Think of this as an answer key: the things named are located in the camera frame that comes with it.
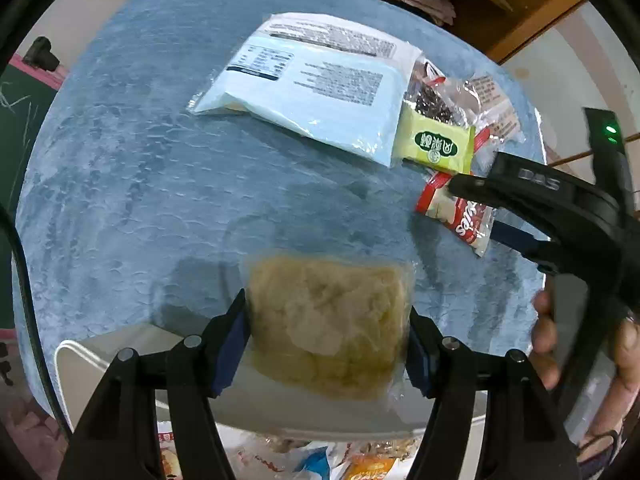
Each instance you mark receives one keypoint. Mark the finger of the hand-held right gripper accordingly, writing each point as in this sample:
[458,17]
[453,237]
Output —
[515,185]
[515,236]

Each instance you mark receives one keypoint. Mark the black clamp knob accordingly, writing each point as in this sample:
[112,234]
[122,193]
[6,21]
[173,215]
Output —
[42,54]

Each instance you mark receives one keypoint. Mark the red and white cookie packet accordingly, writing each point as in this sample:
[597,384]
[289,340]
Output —
[450,210]

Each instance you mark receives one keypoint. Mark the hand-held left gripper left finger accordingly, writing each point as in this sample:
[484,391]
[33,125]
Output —
[232,355]

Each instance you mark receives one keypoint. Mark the pink floral cloth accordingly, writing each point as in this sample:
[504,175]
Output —
[30,435]

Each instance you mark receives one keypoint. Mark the dark bean snack packet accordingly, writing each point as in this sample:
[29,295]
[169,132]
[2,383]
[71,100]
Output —
[432,95]

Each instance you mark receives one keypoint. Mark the clear yellow chips packet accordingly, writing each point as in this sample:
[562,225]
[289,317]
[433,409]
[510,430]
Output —
[330,330]

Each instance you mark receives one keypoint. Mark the white plastic tray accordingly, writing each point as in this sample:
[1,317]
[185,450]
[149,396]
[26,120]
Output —
[280,410]

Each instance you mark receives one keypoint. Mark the green snack packet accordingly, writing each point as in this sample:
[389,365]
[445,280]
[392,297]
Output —
[435,142]

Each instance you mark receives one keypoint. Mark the clear sausage snack packet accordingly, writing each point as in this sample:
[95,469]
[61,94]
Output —
[492,105]

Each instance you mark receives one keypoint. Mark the green chalkboard with pink frame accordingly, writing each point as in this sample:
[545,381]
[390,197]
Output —
[20,125]

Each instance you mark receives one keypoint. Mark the person's right hand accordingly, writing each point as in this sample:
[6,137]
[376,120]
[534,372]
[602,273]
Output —
[546,340]

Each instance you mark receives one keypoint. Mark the light blue packet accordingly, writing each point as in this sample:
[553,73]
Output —
[310,85]

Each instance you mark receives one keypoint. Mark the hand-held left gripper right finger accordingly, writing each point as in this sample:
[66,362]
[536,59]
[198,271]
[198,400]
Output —
[417,360]

